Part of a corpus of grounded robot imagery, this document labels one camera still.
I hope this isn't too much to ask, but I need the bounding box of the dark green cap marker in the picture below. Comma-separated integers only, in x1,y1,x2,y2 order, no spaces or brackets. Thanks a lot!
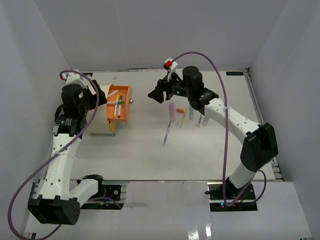
107,89,119,98

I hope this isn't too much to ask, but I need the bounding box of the green cap white marker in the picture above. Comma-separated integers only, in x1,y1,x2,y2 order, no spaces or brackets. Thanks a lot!
106,101,126,105

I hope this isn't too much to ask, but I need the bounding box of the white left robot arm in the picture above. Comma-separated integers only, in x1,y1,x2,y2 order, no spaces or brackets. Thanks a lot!
27,83,107,225

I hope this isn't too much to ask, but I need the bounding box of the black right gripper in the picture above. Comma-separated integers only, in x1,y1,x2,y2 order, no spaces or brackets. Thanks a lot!
148,71,192,104

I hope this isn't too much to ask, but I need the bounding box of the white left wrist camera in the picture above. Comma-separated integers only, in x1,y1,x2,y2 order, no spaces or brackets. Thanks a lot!
61,72,88,89

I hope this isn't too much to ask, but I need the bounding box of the light blue highlighter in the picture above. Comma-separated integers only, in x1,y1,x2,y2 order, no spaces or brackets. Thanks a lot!
189,105,194,120

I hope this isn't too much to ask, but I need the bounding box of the orange drawer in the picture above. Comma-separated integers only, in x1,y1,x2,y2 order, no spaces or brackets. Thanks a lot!
106,84,133,125

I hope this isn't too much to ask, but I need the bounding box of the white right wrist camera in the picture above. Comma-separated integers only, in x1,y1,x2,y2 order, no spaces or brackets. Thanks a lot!
163,58,178,81

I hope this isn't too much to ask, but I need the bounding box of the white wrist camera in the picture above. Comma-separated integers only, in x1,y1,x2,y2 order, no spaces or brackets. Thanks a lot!
61,72,88,89
163,58,178,81

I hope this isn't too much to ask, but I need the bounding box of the blue cap white marker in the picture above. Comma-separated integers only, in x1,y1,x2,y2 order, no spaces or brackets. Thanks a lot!
117,95,123,119

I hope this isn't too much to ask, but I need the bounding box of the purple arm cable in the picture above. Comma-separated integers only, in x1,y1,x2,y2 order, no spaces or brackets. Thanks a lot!
172,51,267,208
8,69,101,240

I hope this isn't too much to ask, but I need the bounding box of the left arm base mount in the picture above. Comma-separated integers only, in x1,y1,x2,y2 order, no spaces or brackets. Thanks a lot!
81,182,127,210

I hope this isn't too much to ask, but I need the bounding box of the pink highlighter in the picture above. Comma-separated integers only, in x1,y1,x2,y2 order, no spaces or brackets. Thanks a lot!
169,102,175,122

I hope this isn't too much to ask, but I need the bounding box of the orange tip clear highlighter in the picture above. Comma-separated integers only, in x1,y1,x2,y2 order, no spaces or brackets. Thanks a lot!
202,116,209,126

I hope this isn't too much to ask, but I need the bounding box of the thin blue ballpoint pen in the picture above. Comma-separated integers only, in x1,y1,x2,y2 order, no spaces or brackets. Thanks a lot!
163,121,171,146

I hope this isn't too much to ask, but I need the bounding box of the yellow cap white marker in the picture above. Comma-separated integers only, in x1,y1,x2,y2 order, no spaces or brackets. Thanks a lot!
113,95,120,118

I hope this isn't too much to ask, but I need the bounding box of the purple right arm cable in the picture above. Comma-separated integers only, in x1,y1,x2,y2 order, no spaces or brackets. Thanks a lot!
172,51,267,208

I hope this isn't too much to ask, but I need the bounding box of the yellow bottom drawer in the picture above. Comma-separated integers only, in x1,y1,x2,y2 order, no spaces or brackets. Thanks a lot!
108,121,117,134

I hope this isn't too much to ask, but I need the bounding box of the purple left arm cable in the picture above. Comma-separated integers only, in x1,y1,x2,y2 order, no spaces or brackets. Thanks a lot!
8,69,101,240

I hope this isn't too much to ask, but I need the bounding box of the black label sticker left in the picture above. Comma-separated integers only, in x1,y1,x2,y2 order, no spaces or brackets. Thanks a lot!
83,72,93,78

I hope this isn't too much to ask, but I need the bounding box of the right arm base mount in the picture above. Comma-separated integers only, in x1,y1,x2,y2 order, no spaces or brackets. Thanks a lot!
204,182,258,213

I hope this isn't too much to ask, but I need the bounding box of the black label sticker right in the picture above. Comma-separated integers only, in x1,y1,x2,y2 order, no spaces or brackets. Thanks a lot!
226,71,244,76

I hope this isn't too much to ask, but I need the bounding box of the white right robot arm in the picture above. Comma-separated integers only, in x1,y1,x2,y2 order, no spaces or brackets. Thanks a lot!
148,66,279,200

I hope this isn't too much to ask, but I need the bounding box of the black label sticker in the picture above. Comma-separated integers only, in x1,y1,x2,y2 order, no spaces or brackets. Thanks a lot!
83,72,93,78
226,71,244,76

